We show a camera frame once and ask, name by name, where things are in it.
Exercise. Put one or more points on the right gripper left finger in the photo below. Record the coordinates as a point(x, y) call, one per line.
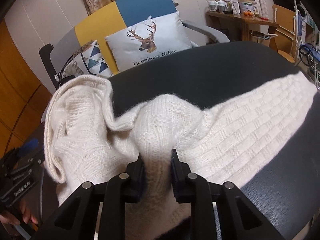
point(97, 209)

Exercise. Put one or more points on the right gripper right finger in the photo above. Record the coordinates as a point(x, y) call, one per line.
point(218, 211)

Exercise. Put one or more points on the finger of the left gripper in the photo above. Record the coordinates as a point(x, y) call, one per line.
point(28, 147)

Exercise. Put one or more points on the cream knitted sweater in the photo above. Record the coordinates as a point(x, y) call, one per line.
point(232, 141)

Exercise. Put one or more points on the wooden wardrobe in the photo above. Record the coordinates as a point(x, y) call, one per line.
point(23, 97)

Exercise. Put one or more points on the geometric triangle print pillow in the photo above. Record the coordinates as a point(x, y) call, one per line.
point(86, 60)

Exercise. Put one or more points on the grey yellow blue armchair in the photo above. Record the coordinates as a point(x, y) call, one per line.
point(106, 21)

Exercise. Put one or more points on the white deer print pillow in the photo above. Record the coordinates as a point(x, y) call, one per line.
point(148, 40)

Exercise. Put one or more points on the black steering wheel toy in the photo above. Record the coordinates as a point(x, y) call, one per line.
point(306, 55)

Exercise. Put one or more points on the wooden side table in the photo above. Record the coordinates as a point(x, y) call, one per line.
point(238, 25)

